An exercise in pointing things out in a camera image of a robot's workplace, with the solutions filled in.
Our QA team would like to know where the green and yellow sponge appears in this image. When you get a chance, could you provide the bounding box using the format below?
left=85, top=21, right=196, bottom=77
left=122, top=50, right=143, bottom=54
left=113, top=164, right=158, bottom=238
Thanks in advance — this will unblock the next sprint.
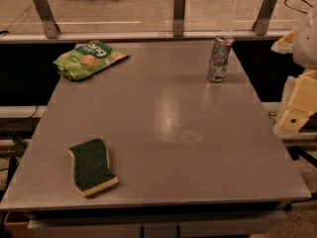
left=68, top=138, right=119, bottom=197

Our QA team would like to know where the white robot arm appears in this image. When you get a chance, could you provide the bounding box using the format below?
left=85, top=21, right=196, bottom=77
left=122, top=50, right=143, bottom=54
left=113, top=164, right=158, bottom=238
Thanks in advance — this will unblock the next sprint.
left=271, top=5, right=317, bottom=137

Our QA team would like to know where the green rice chip bag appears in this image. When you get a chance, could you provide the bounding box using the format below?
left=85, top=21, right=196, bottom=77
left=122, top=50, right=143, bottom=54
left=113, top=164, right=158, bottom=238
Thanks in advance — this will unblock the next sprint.
left=53, top=41, right=129, bottom=81

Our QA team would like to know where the crushed silver soda can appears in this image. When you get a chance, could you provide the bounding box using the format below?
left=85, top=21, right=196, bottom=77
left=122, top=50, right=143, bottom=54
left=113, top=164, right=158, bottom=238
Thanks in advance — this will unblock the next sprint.
left=207, top=36, right=235, bottom=82

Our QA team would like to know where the glass barrier panel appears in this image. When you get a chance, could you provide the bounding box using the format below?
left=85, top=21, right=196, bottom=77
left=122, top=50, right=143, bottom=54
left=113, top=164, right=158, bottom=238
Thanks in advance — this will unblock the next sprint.
left=0, top=0, right=317, bottom=34

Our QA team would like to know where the cardboard box under table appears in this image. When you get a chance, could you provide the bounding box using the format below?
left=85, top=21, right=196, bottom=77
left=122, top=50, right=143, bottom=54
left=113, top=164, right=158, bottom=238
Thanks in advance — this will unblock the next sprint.
left=4, top=212, right=34, bottom=238

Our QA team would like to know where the right metal glass bracket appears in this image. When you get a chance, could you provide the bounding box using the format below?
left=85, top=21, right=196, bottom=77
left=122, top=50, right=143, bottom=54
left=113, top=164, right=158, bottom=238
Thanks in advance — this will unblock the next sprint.
left=252, top=0, right=277, bottom=36

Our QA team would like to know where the metal glass bracket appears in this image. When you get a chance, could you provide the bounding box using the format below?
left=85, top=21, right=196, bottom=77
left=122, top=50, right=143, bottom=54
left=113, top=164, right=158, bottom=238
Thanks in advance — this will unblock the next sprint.
left=172, top=0, right=186, bottom=37
left=252, top=0, right=277, bottom=36
left=33, top=0, right=60, bottom=39

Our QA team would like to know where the middle metal glass bracket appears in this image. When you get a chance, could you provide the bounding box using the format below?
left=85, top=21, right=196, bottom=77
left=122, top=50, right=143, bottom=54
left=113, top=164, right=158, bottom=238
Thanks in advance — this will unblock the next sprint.
left=172, top=0, right=186, bottom=37

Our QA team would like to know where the left metal glass bracket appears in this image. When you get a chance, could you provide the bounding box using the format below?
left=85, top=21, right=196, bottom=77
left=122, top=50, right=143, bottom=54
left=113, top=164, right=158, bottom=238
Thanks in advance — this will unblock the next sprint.
left=33, top=0, right=60, bottom=39

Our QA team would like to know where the black cable at left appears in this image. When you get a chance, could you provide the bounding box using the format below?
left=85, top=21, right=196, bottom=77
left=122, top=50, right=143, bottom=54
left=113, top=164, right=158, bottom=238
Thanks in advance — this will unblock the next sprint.
left=0, top=104, right=40, bottom=129

